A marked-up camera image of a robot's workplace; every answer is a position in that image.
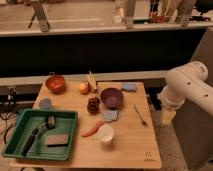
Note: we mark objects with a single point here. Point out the metal fork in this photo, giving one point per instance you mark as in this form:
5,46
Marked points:
143,122

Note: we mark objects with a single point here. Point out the orange bowl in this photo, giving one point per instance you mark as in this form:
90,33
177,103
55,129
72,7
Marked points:
55,83

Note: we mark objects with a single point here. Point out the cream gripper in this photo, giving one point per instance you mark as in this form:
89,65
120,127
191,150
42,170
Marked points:
167,116

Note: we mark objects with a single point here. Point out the orange apple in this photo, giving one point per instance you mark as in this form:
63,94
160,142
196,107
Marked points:
84,88

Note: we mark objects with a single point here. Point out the black dish brush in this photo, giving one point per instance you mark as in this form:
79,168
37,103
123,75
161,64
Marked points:
47,124

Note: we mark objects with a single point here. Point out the green plastic tray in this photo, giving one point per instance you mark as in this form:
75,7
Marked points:
32,129

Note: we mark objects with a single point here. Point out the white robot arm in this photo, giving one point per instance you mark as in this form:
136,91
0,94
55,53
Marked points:
185,82

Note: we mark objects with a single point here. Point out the brown pine cone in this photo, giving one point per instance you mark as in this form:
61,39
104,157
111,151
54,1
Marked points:
93,105

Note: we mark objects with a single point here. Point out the yellow corn cob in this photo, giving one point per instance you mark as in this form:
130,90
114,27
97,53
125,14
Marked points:
92,82

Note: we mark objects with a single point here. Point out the blue-grey small cup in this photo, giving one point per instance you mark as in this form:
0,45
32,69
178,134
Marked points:
45,103

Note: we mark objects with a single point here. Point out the white plastic cup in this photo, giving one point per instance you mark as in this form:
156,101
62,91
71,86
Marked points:
105,134

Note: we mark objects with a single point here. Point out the orange carrot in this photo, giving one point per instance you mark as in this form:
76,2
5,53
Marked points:
93,130

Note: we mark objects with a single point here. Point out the grey scrub sponge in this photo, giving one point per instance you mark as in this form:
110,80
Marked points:
56,140

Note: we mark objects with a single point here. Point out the purple bowl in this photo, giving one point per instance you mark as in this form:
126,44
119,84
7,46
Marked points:
112,98

